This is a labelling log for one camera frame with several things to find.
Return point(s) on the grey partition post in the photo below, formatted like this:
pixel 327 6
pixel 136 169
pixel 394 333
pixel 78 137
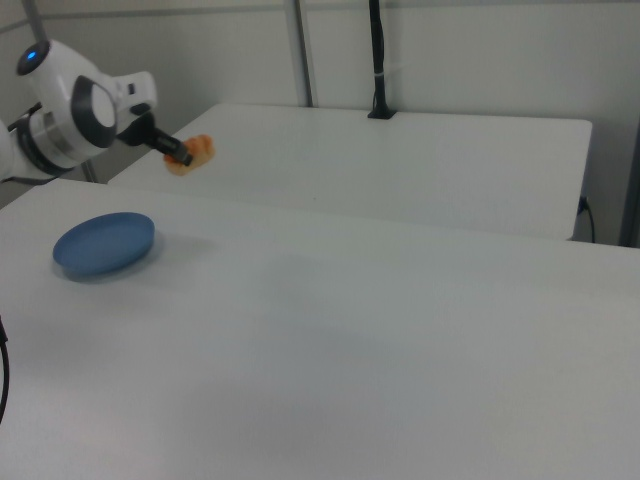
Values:
pixel 301 50

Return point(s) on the orange bread loaf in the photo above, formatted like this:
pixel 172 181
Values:
pixel 200 150

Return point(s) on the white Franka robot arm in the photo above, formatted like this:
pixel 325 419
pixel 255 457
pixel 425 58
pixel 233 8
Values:
pixel 60 115

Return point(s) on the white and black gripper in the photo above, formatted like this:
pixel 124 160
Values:
pixel 132 92

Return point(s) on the white side table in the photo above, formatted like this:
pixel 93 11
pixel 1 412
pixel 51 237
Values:
pixel 400 165

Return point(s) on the black camera stand pole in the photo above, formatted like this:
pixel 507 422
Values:
pixel 378 65

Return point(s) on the blue round plate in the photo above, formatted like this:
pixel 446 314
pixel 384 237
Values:
pixel 102 242

